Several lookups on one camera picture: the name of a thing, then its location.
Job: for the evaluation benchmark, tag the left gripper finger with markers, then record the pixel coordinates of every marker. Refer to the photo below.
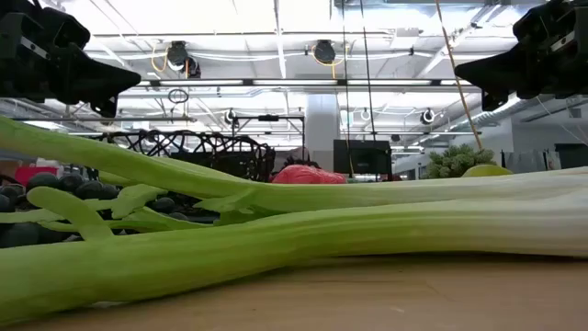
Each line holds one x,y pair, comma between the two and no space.
98,80

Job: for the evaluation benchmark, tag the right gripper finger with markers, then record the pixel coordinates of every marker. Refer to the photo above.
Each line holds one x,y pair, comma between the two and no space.
498,73

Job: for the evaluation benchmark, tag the yellow green fruit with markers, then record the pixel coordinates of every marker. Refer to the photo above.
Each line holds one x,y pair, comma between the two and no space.
487,171

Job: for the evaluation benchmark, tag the orange fruit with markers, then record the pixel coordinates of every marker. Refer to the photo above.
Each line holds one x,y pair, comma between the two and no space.
308,175

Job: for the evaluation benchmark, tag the green celery bunch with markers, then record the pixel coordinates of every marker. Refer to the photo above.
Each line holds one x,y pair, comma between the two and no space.
294,230

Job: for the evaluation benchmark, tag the yellow slanted rod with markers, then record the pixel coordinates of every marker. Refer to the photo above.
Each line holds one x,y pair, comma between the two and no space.
459,83

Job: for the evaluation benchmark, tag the gray hanging cloth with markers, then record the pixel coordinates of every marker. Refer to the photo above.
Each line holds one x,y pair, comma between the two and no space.
523,161

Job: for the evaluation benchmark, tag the green potted plant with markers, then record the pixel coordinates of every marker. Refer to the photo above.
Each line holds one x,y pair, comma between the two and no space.
455,161

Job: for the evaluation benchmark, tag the dark wide monitor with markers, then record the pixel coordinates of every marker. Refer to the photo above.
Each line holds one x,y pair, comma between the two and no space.
572,156

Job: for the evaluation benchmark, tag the dark grape bunch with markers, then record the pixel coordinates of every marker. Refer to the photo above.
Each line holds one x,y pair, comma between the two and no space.
69,184

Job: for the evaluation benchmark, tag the red box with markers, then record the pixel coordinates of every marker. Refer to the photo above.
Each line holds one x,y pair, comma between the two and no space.
32,174

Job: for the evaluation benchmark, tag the black monitor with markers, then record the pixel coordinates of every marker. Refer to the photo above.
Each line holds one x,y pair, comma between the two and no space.
363,156

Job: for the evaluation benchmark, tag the long ceiling light bar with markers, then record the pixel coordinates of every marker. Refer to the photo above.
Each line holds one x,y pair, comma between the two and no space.
294,83

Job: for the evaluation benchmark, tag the silver air duct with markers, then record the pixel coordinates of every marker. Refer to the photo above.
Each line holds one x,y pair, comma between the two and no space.
496,115

